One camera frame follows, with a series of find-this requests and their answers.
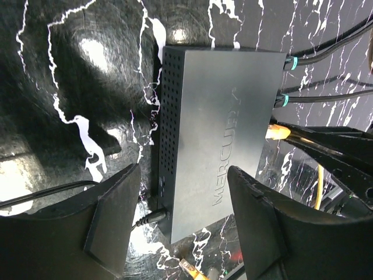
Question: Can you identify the orange ethernet cable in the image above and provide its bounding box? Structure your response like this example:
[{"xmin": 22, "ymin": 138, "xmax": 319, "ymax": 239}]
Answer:
[
  {"xmin": 265, "ymin": 122, "xmax": 326, "ymax": 211},
  {"xmin": 179, "ymin": 258, "xmax": 210, "ymax": 280}
]

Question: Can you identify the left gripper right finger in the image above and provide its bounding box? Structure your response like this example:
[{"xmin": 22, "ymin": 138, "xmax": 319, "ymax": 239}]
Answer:
[{"xmin": 227, "ymin": 166, "xmax": 372, "ymax": 279}]

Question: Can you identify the black network switch box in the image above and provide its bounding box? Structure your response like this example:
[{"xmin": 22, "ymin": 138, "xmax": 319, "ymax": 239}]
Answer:
[{"xmin": 158, "ymin": 46, "xmax": 286, "ymax": 243}]

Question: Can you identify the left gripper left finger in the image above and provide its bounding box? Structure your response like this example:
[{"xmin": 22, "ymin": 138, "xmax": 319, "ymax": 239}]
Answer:
[{"xmin": 1, "ymin": 164, "xmax": 141, "ymax": 279}]

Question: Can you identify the black power adapter cable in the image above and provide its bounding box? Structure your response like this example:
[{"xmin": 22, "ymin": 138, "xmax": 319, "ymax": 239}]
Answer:
[{"xmin": 0, "ymin": 180, "xmax": 170, "ymax": 234}]

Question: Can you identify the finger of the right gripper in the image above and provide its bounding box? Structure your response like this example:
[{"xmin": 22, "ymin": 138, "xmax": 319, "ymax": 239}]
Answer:
[{"xmin": 284, "ymin": 124, "xmax": 372, "ymax": 204}]

